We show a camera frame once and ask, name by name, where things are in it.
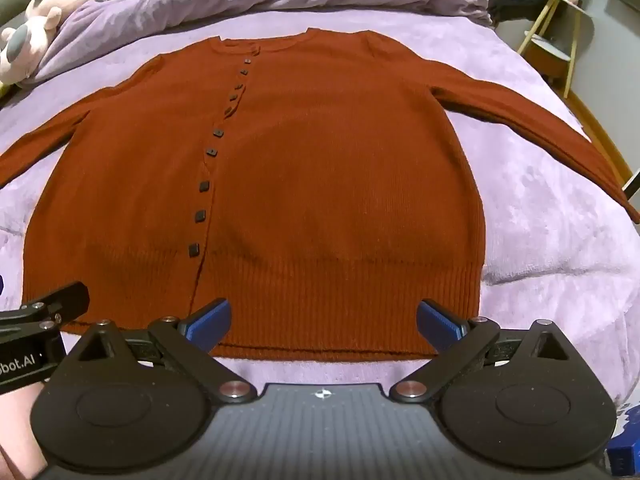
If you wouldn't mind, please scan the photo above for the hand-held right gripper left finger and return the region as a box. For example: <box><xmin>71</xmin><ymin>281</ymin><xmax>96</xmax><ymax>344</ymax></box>
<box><xmin>65</xmin><ymin>298</ymin><xmax>258</xmax><ymax>405</ymax></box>

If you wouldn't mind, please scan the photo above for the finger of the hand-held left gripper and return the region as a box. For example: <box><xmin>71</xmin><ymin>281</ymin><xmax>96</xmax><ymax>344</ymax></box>
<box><xmin>0</xmin><ymin>281</ymin><xmax>91</xmax><ymax>336</ymax></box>

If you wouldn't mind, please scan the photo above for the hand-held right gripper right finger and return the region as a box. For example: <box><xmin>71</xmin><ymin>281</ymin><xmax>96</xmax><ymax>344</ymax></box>
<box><xmin>387</xmin><ymin>299</ymin><xmax>581</xmax><ymax>405</ymax></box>

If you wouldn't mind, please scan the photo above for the rust red buttoned cardigan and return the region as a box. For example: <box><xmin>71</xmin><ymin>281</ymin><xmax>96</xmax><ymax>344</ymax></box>
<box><xmin>0</xmin><ymin>27</ymin><xmax>640</xmax><ymax>362</ymax></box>

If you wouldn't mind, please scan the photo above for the person's left hand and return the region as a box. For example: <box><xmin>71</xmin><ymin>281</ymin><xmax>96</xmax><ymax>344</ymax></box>
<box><xmin>0</xmin><ymin>383</ymin><xmax>50</xmax><ymax>480</ymax></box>

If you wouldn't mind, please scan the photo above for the patterned white blue cloth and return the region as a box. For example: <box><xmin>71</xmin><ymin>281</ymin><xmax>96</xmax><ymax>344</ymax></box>
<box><xmin>617</xmin><ymin>400</ymin><xmax>640</xmax><ymax>441</ymax></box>

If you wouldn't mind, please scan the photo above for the blue box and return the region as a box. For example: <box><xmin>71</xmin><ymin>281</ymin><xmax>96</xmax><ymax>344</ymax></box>
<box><xmin>605</xmin><ymin>439</ymin><xmax>640</xmax><ymax>480</ymax></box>

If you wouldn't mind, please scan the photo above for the pink plush toy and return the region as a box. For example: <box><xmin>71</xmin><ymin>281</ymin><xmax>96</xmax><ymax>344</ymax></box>
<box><xmin>0</xmin><ymin>0</ymin><xmax>89</xmax><ymax>87</ymax></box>

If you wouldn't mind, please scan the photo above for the yellow-legged side table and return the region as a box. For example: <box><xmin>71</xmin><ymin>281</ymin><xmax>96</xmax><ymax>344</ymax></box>
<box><xmin>516</xmin><ymin>0</ymin><xmax>596</xmax><ymax>99</ymax></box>

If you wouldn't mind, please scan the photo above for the dark cloth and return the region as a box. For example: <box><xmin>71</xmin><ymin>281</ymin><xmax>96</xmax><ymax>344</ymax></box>
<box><xmin>489</xmin><ymin>0</ymin><xmax>554</xmax><ymax>24</ymax></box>

